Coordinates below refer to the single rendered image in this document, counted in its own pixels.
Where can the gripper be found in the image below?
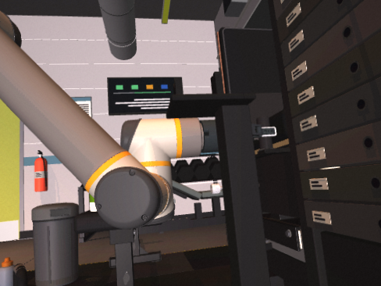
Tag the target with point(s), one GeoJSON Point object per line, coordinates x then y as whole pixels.
{"type": "Point", "coordinates": [211, 135]}

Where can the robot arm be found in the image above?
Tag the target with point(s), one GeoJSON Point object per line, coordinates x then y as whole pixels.
{"type": "Point", "coordinates": [59, 104]}

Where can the silver pin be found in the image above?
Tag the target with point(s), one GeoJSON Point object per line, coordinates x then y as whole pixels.
{"type": "Point", "coordinates": [268, 131]}

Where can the black bar chrome end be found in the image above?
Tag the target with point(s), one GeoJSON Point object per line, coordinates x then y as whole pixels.
{"type": "Point", "coordinates": [282, 232]}

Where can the dark weight plate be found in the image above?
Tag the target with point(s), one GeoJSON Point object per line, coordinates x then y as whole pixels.
{"type": "Point", "coordinates": [348, 184]}
{"type": "Point", "coordinates": [324, 38]}
{"type": "Point", "coordinates": [351, 217]}
{"type": "Point", "coordinates": [333, 99]}
{"type": "Point", "coordinates": [315, 12]}
{"type": "Point", "coordinates": [342, 155]}
{"type": "Point", "coordinates": [327, 71]}
{"type": "Point", "coordinates": [336, 128]}

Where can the black hex dumbbell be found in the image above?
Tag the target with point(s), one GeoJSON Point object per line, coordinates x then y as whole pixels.
{"type": "Point", "coordinates": [182, 170]}
{"type": "Point", "coordinates": [213, 167]}
{"type": "Point", "coordinates": [197, 168]}

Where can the dark grey cylinder knob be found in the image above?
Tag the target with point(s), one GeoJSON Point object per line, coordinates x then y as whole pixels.
{"type": "Point", "coordinates": [263, 143]}

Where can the white dumbbell rack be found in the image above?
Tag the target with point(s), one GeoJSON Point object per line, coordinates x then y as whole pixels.
{"type": "Point", "coordinates": [196, 186]}

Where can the black notice board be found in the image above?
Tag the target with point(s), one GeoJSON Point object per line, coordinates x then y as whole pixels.
{"type": "Point", "coordinates": [143, 98]}

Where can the black back pad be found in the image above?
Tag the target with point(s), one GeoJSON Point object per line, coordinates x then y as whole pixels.
{"type": "Point", "coordinates": [250, 59]}

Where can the grey ceiling pipe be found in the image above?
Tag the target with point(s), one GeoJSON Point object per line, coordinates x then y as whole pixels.
{"type": "Point", "coordinates": [119, 26]}

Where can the red fire extinguisher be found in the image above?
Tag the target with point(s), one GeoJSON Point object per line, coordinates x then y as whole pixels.
{"type": "Point", "coordinates": [40, 175]}

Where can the grey waste bin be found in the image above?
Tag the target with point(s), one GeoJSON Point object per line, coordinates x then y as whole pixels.
{"type": "Point", "coordinates": [55, 244]}

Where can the black round object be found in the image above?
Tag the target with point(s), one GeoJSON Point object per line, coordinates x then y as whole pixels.
{"type": "Point", "coordinates": [20, 275]}

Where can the white bottle orange cap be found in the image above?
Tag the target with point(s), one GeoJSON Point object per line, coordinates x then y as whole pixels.
{"type": "Point", "coordinates": [6, 272]}

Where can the black leg extension machine frame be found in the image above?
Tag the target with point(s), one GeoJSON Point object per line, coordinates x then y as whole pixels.
{"type": "Point", "coordinates": [241, 178]}

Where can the tan rail bar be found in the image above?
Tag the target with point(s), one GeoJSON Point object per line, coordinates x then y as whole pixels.
{"type": "Point", "coordinates": [277, 146]}

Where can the white wall vent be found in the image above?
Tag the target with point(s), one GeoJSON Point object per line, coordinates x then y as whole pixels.
{"type": "Point", "coordinates": [84, 107]}

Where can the dark grey bench frame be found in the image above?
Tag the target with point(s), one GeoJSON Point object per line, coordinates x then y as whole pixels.
{"type": "Point", "coordinates": [125, 247]}

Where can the yellow-green wall panel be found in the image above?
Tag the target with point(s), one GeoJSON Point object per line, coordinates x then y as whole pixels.
{"type": "Point", "coordinates": [9, 172]}

